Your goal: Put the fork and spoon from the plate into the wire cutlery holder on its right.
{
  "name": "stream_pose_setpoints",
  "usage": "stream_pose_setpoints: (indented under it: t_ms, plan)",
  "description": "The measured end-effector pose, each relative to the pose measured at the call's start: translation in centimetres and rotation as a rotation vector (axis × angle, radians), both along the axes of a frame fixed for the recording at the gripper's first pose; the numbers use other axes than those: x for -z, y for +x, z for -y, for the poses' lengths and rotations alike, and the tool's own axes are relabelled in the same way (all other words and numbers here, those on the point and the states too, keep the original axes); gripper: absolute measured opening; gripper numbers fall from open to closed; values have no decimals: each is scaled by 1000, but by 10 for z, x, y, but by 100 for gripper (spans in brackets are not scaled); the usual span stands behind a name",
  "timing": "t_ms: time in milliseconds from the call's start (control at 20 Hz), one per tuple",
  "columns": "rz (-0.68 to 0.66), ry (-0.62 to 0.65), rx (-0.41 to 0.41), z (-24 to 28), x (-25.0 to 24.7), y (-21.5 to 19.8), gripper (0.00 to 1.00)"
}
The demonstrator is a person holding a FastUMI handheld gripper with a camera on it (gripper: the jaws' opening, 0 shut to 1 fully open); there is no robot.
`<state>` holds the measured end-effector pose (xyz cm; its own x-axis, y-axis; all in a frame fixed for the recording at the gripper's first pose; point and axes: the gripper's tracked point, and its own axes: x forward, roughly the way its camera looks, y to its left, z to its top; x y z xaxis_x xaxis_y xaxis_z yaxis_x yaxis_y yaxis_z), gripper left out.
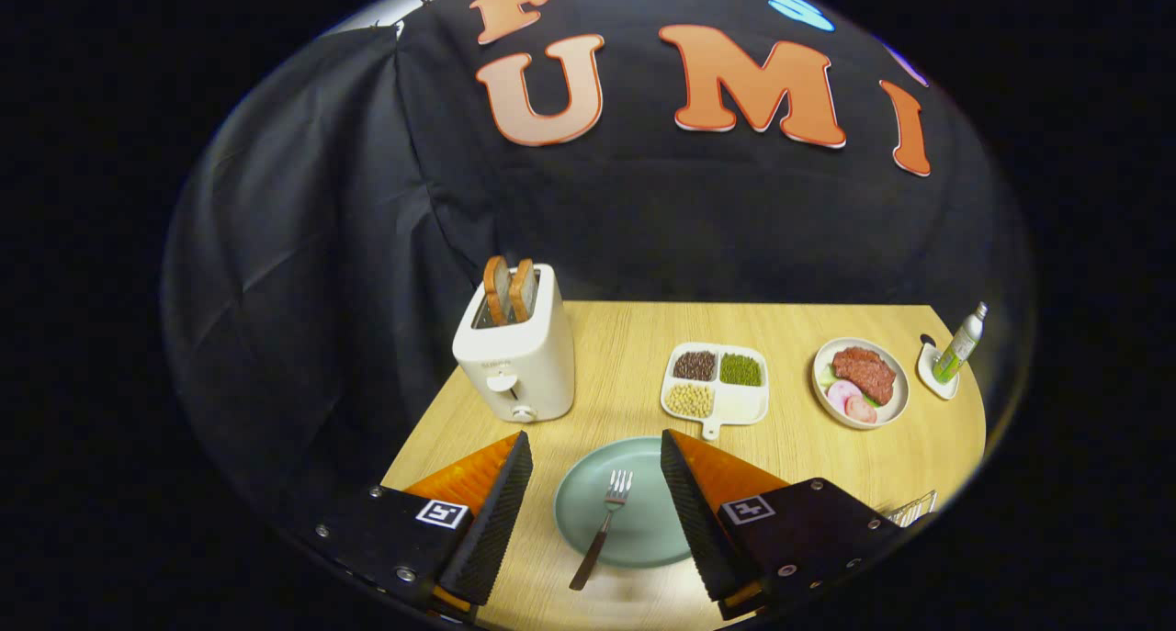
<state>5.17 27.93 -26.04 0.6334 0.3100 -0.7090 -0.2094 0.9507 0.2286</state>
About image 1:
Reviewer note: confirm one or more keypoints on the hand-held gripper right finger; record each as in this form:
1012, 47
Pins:
694, 521

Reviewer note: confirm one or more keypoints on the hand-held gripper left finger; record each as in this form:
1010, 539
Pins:
501, 521

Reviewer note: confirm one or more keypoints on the teal round plate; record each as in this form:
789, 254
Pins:
634, 530

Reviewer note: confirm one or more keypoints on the yellow soybeans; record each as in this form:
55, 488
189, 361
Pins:
690, 400

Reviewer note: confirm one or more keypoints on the white divided tray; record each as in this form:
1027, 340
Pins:
744, 403

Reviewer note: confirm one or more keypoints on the dark red beans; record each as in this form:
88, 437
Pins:
695, 366

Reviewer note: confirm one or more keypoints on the green mung beans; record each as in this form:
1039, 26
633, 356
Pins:
740, 370

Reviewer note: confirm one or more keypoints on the white toaster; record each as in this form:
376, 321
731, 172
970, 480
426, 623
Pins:
533, 355

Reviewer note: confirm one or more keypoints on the pink ham slice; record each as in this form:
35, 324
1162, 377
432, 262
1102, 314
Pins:
862, 410
841, 394

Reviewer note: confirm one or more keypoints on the green lettuce leaf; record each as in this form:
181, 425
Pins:
827, 376

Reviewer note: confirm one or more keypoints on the red meat steak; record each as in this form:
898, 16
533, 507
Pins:
864, 374

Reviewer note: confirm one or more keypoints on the brown bread slice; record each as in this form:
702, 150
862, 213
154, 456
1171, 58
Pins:
497, 291
524, 289

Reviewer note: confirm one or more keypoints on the white oval plate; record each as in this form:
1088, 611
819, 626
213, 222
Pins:
896, 409

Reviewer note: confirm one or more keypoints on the small white dish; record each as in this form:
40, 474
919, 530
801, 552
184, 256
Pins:
937, 388

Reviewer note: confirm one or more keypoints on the black backdrop cloth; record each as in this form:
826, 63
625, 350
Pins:
643, 227

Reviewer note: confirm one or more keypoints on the green metal bottle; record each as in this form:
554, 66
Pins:
960, 342

